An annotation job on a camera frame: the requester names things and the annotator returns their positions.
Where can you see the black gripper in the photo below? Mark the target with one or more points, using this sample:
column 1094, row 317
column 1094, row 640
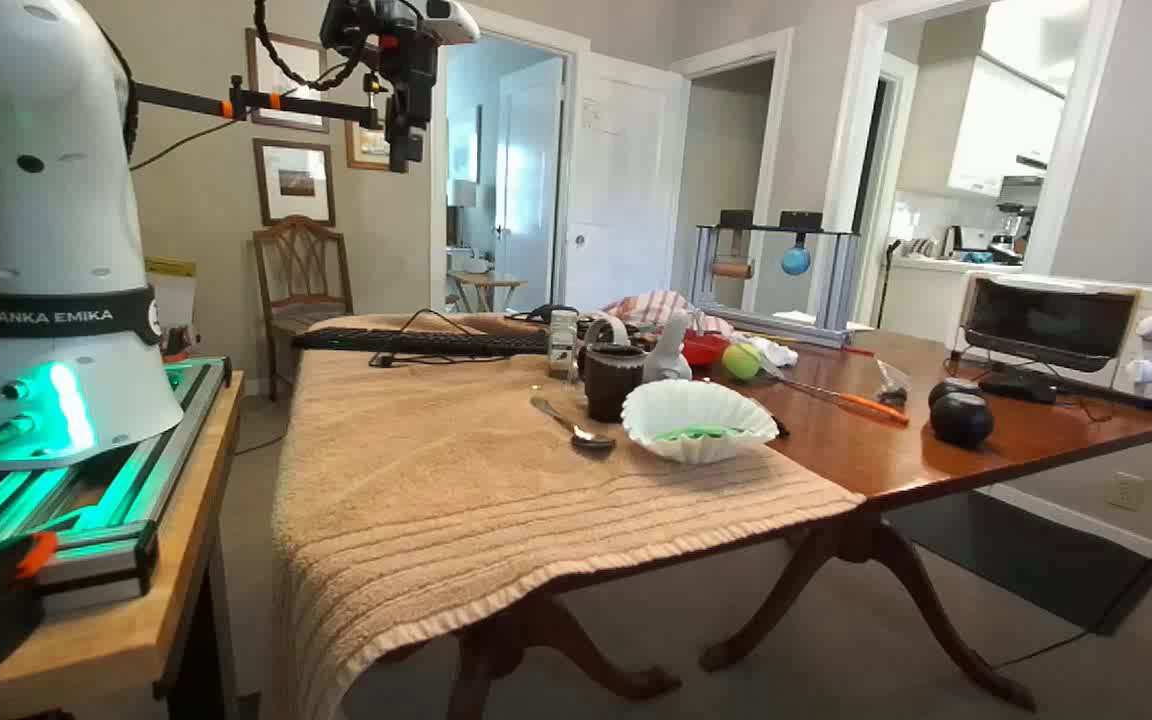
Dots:
column 399, row 42

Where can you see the orange plastic bowl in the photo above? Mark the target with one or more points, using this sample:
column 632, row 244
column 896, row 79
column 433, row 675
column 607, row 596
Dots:
column 703, row 355

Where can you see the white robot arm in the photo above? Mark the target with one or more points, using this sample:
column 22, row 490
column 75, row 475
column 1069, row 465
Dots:
column 82, row 367

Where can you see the black cup on towel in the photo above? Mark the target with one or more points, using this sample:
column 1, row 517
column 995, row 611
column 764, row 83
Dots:
column 608, row 373

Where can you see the black round cup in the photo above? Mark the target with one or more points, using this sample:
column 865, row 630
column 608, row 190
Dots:
column 956, row 413

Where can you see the framed picture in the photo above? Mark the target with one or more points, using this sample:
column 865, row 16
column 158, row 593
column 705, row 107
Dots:
column 292, row 181

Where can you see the wooden chair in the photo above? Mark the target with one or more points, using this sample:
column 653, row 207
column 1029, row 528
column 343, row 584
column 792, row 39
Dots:
column 303, row 278

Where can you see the black keyboard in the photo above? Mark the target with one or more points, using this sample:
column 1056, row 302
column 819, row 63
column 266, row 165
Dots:
column 421, row 342

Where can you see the small glass jar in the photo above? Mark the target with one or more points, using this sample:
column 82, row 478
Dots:
column 562, row 342

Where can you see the striped red white cloth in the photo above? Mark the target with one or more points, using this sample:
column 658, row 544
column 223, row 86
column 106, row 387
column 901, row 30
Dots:
column 645, row 313

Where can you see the metal spoon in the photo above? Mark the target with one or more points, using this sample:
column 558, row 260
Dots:
column 580, row 436

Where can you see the tan towel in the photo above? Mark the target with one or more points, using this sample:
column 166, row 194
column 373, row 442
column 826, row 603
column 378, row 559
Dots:
column 427, row 497

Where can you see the blue ball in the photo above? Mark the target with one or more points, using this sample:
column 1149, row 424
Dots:
column 797, row 260

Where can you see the green tennis ball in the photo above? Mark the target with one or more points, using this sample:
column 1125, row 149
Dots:
column 742, row 363

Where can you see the white paper coffee filter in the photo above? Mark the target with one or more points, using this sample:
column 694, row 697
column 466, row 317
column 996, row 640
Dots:
column 694, row 421

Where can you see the crumpled white tissue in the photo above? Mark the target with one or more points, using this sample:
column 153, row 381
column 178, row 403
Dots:
column 775, row 355

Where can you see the wooden side cart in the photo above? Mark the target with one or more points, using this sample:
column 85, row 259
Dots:
column 131, row 607

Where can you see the white toaster oven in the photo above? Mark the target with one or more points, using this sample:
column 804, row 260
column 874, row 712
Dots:
column 1084, row 330

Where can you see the aluminium frame stand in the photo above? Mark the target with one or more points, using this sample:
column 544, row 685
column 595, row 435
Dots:
column 738, row 275

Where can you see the orange handled tool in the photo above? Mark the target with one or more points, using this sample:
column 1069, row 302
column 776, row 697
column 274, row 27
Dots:
column 850, row 403

